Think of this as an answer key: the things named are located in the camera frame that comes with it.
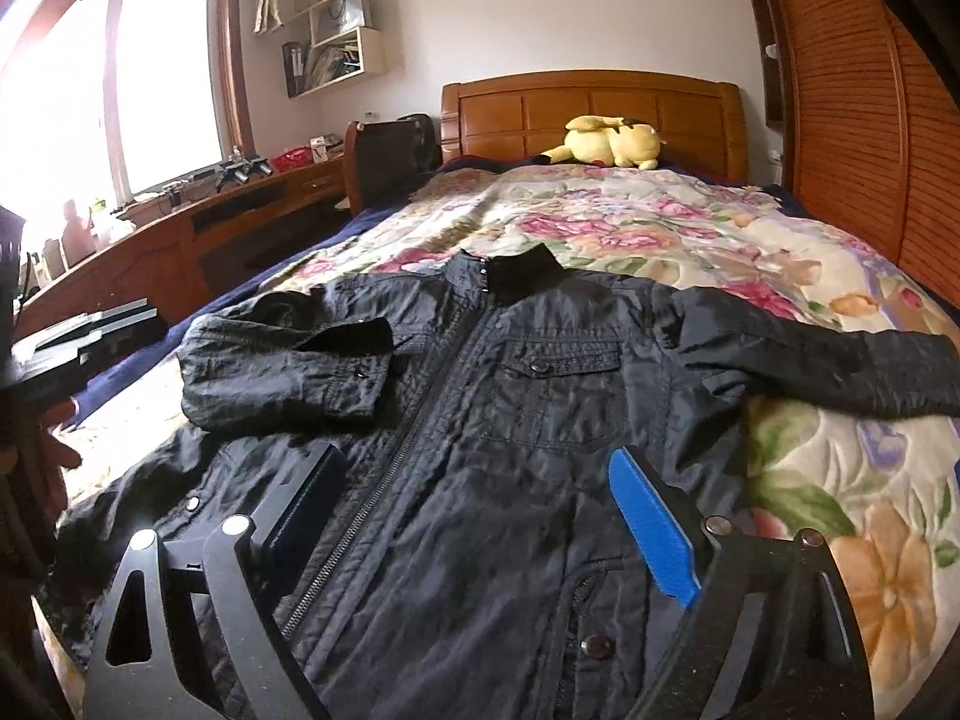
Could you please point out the wooden desk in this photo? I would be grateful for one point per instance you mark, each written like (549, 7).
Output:
(169, 261)

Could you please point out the yellow plush toy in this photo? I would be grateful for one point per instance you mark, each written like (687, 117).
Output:
(609, 142)

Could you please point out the floral bed blanket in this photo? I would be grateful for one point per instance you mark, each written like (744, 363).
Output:
(882, 491)

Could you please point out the wooden louvered wardrobe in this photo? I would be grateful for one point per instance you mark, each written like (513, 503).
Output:
(871, 133)

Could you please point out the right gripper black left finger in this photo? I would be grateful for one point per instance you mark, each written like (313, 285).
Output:
(148, 658)

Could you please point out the dark chair at desk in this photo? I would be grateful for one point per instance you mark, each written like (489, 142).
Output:
(379, 157)

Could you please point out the person's left hand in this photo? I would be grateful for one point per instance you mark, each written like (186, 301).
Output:
(54, 458)

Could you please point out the red basket on desk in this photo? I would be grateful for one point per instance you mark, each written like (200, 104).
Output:
(293, 159)

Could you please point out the window with wooden frame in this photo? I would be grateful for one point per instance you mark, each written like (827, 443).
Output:
(115, 99)

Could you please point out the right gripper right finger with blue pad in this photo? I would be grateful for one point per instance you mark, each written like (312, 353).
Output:
(768, 631)

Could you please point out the white wall shelf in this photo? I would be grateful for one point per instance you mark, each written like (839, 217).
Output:
(340, 45)

